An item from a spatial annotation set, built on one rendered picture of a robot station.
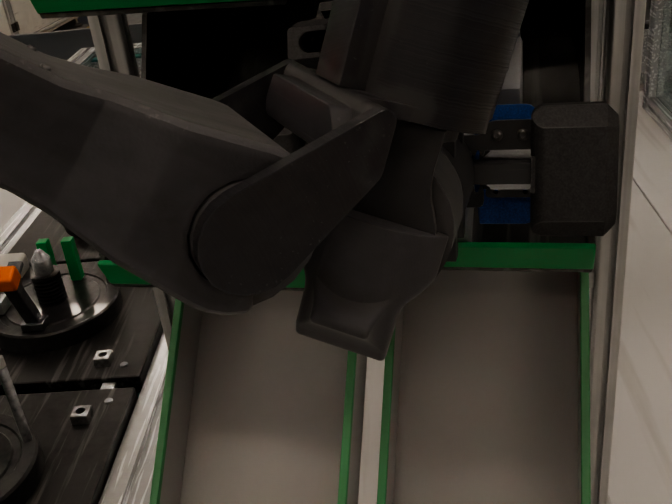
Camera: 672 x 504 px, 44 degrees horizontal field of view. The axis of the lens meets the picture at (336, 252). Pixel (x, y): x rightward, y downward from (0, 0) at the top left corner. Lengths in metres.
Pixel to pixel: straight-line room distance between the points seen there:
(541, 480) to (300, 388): 0.17
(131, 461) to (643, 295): 0.65
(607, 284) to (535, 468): 0.14
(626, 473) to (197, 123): 0.65
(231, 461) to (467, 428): 0.17
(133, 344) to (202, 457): 0.28
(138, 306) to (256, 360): 0.34
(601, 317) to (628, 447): 0.24
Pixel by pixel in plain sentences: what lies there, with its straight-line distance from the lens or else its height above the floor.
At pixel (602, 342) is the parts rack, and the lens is 0.66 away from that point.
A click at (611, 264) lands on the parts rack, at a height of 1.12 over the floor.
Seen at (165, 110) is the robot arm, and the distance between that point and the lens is 0.24.
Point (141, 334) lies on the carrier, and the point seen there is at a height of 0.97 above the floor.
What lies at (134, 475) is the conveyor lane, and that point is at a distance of 0.73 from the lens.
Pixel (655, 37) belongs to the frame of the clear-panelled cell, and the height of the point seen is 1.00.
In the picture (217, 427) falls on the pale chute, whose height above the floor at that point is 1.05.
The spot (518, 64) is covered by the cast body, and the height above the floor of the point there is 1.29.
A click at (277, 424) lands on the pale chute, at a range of 0.59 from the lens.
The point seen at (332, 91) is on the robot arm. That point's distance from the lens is 0.28.
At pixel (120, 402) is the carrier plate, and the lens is 0.79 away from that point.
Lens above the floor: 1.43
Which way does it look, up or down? 29 degrees down
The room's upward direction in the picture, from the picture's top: 7 degrees counter-clockwise
